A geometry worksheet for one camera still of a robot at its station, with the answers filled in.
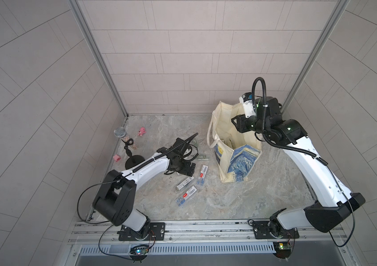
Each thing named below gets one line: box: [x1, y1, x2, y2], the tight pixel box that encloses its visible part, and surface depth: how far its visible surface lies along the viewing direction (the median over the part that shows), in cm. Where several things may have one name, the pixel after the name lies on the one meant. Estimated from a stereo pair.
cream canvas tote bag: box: [207, 100, 262, 183], surface depth 82 cm
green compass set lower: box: [197, 154, 210, 161], surface depth 96 cm
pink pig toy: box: [137, 126, 147, 137], surface depth 107 cm
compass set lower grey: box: [176, 176, 195, 191], surface depth 86 cm
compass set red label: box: [196, 164, 209, 187], surface depth 88 cm
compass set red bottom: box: [175, 185, 198, 207], surface depth 82 cm
